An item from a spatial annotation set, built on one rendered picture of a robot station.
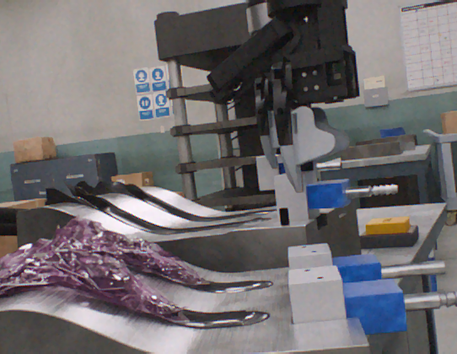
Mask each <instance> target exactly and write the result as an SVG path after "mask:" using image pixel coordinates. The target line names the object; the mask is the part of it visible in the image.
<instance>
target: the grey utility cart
mask: <svg viewBox="0 0 457 354"><path fill-rule="evenodd" d="M423 132H424V133H426V134H427V135H429V136H430V137H432V138H433V142H435V143H436V150H437V159H438V172H439V181H440V189H441V195H438V196H439V199H440V202H441V203H447V206H446V209H447V217H448V219H447V221H446V223H445V225H447V226H452V225H453V224H454V222H455V216H454V215H455V214H456V212H457V211H456V210H457V192H456V193H455V188H454V173H453V166H452V158H451V150H450V145H452V144H454V145H455V144H457V133H452V134H446V135H444V134H437V133H435V132H433V131H430V130H423ZM455 209H456V210H455Z"/></svg>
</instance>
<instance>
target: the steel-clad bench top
mask: <svg viewBox="0 0 457 354"><path fill-rule="evenodd" d="M446 206H447V203H437V204H426V205H415V206H395V207H384V208H363V209H357V216H358V230H359V235H361V234H362V233H363V232H364V231H365V230H366V224H367V223H369V222H370V221H371V220H372V219H375V218H387V217H410V222H411V226H414V225H417V226H418V228H419V236H420V237H419V239H418V240H417V242H416V243H415V244H414V246H413V247H386V248H371V249H361V252H362V255H367V254H374V255H375V256H376V257H377V260H378V261H379V263H380V264H381V265H382V266H393V265H400V264H409V263H412V262H413V261H414V259H415V258H416V256H417V254H418V252H419V250H420V249H421V247H422V246H423V245H424V241H425V240H426V238H427V236H428V235H429V233H430V231H431V230H432V228H433V226H434V225H435V223H436V222H437V221H438V218H439V217H440V215H441V213H442V211H443V210H444V208H445V207H446ZM393 280H394V281H395V282H396V284H397V285H398V286H399V285H400V284H401V282H402V278H397V279H393Z"/></svg>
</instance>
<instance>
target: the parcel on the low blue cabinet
mask: <svg viewBox="0 0 457 354"><path fill-rule="evenodd" d="M13 148H14V156H15V163H16V164H21V163H28V162H34V161H41V160H47V159H54V158H56V146H55V143H54V141H53V137H31V138H26V139H22V140H18V141H15V142H13Z"/></svg>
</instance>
